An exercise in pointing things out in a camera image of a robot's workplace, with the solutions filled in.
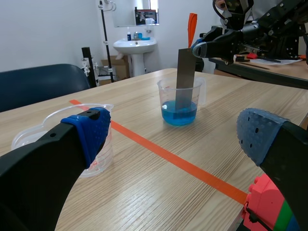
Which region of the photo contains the clear beaker with blue liquid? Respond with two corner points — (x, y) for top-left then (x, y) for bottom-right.
(156, 77), (207, 127)

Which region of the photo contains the empty clear plastic beaker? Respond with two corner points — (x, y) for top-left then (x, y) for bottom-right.
(11, 103), (115, 178)

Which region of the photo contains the wall mirror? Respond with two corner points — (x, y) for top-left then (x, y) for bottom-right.
(112, 0), (160, 28)

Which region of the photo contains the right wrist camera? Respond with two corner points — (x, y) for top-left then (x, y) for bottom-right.
(225, 0), (255, 15)

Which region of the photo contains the white wash basin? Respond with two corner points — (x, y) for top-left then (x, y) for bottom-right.
(113, 37), (158, 77)

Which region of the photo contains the dark blue chair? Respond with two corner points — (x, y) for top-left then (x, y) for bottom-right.
(0, 64), (91, 113)

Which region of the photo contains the thin black metal pole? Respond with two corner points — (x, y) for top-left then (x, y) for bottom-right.
(98, 0), (116, 84)

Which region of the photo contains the thick black post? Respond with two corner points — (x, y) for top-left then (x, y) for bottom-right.
(81, 47), (97, 89)

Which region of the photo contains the brown cardboard box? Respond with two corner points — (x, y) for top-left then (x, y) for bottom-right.
(100, 55), (131, 85)

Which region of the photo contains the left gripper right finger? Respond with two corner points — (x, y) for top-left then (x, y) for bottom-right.
(236, 107), (308, 231)

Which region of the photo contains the red green blue brick block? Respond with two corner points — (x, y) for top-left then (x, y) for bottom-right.
(242, 173), (300, 231)

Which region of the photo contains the grey metal plate orange handle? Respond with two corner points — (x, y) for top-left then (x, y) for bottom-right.
(174, 13), (198, 120)

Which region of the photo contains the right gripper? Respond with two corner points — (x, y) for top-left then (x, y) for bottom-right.
(191, 20), (276, 65)

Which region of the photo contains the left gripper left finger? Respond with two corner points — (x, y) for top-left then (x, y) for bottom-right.
(0, 106), (112, 231)

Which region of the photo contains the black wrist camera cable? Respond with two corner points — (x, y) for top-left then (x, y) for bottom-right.
(212, 0), (232, 27)

